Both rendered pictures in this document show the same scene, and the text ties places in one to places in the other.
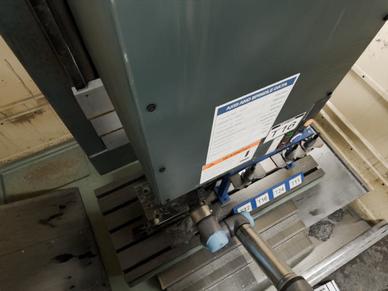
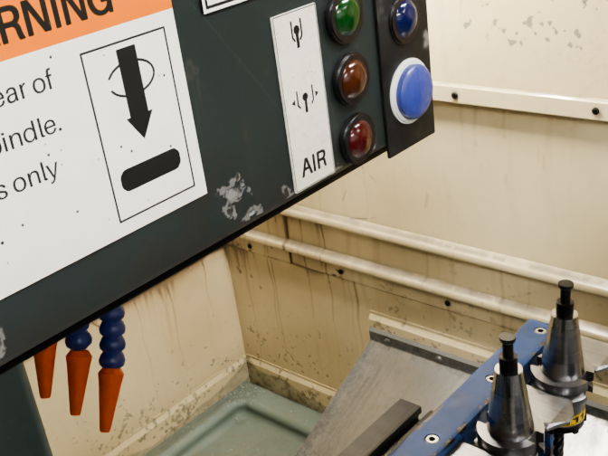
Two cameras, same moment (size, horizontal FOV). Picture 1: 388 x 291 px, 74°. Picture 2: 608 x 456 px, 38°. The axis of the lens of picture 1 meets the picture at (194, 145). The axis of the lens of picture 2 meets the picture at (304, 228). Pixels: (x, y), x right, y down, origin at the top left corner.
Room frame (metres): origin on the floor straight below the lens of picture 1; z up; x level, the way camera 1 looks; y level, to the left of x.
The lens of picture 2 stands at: (-0.04, -0.11, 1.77)
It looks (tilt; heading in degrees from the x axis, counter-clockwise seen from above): 25 degrees down; 346
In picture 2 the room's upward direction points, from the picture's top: 8 degrees counter-clockwise
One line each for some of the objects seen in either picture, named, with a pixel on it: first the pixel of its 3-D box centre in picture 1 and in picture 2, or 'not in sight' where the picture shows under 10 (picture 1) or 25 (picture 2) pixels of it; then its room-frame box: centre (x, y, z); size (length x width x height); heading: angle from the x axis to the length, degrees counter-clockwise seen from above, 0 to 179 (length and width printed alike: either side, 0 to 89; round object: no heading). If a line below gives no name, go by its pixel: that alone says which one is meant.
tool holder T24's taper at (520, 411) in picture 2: (292, 150); (509, 398); (0.56, -0.43, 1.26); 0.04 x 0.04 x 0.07
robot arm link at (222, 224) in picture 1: (213, 235); not in sight; (0.19, -0.10, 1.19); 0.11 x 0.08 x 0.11; 119
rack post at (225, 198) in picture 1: (225, 184); not in sight; (0.46, -0.17, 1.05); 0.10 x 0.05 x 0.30; 31
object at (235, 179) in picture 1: (237, 181); not in sight; (0.42, -0.20, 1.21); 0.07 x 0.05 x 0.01; 31
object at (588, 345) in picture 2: (316, 141); (586, 353); (0.65, -0.57, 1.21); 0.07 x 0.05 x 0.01; 31
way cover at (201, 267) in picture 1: (241, 256); not in sight; (0.18, -0.31, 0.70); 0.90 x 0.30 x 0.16; 121
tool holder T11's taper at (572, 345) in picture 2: (311, 141); (563, 341); (0.62, -0.52, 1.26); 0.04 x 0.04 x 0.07
